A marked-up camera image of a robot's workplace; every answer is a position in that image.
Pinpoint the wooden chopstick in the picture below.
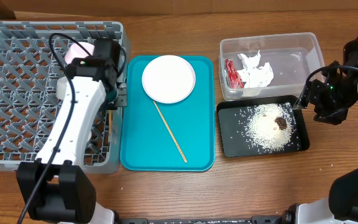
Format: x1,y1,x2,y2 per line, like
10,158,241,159
153,100,188,164
108,110,113,135

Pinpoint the grey shallow bowl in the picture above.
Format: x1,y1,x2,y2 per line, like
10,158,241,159
56,77,68,100

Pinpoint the brown food chunk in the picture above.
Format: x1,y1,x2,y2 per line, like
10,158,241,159
275,117,287,130

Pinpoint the large white round plate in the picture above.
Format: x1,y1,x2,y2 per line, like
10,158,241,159
142,55,196,104

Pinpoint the pile of white rice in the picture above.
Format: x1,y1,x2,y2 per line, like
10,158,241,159
234,103,301,156

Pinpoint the white napkin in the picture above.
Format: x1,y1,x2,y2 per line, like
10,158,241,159
237,51,274,88

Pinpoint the red snack wrapper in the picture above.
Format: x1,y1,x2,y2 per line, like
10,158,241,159
224,58,244,89

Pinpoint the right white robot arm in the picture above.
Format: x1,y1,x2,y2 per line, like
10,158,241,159
281,37,358,224

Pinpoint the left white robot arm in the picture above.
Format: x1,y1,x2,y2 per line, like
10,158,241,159
16,39,125,223

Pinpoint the clear plastic waste bin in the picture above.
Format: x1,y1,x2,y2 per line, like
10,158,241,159
219,32,324,101

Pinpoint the black rectangular tray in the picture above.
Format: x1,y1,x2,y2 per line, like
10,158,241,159
217,95,310,157

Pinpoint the grey plastic dish rack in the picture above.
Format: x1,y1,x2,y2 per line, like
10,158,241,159
0,21,131,171

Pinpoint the teal plastic serving tray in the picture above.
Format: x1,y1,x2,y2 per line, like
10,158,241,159
120,55,215,172

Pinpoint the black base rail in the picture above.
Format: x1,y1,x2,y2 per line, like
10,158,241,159
116,215,282,224

